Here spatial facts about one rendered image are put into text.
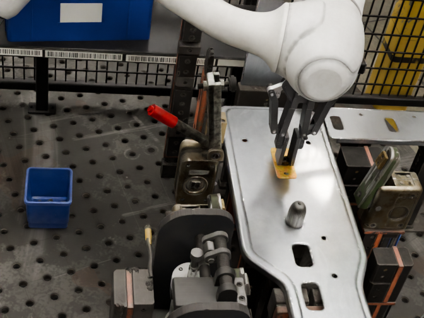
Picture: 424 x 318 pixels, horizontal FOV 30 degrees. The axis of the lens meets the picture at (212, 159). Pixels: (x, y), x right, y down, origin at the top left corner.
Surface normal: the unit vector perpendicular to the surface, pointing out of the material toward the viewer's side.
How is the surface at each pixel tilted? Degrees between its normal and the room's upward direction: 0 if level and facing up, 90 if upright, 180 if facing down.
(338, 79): 92
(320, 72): 93
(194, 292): 0
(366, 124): 0
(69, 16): 90
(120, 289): 0
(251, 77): 90
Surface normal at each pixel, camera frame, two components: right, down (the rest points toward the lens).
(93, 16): 0.22, 0.68
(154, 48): 0.14, -0.73
